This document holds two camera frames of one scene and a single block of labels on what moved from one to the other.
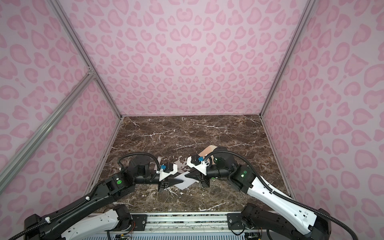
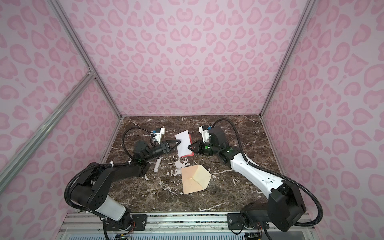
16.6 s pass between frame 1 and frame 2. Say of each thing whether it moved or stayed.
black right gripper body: moved
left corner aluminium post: stayed
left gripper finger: moved
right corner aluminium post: stayed
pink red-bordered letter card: moved
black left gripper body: moved
